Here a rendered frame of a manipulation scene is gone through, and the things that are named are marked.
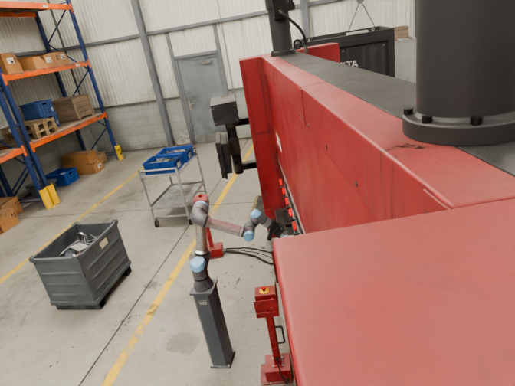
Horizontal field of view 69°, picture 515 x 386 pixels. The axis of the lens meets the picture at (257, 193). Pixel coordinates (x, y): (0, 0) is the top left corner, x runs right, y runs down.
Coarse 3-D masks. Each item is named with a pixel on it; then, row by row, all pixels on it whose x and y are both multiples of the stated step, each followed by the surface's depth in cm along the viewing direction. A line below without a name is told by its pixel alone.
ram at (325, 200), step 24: (288, 120) 204; (288, 144) 227; (312, 144) 136; (288, 168) 256; (312, 168) 146; (336, 168) 102; (312, 192) 158; (336, 192) 107; (312, 216) 171; (336, 216) 113; (360, 216) 85
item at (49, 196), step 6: (120, 150) 979; (120, 156) 979; (48, 186) 734; (42, 192) 718; (48, 192) 738; (54, 192) 745; (42, 198) 723; (48, 198) 729; (54, 198) 745; (48, 204) 729; (54, 204) 746
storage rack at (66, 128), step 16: (0, 16) 771; (16, 16) 810; (32, 16) 854; (48, 48) 894; (64, 64) 814; (80, 64) 865; (0, 80) 659; (64, 96) 937; (16, 112) 682; (64, 128) 811; (16, 144) 724; (32, 144) 712; (80, 144) 985; (112, 144) 969; (32, 160) 717; (0, 176) 746; (16, 192) 762
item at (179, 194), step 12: (168, 168) 531; (180, 168) 556; (180, 180) 537; (204, 180) 629; (144, 192) 554; (168, 192) 616; (180, 192) 608; (192, 192) 599; (156, 204) 576; (168, 204) 569; (180, 204) 552; (156, 216) 568; (168, 216) 564; (180, 216) 560
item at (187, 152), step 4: (164, 148) 614; (168, 148) 613; (172, 148) 612; (176, 148) 610; (180, 148) 609; (184, 148) 608; (188, 148) 607; (160, 152) 599; (164, 152) 612; (168, 152) 604; (172, 152) 587; (176, 152) 575; (180, 152) 574; (184, 152) 573; (188, 152) 585; (192, 152) 604; (184, 156) 577; (188, 156) 585; (192, 156) 602; (184, 160) 579; (188, 160) 583
